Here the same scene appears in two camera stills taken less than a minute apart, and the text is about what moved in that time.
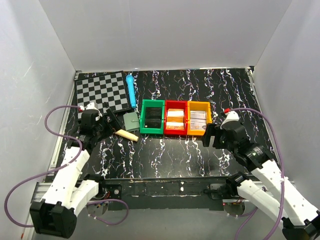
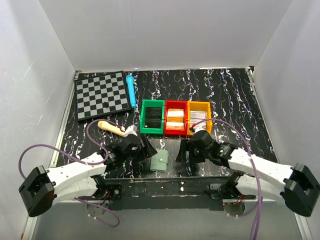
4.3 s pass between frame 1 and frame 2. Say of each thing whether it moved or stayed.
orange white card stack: stayed
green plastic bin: stayed
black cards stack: stayed
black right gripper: moved
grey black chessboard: stayed
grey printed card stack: stayed
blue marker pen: stayed
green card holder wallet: moved
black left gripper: moved
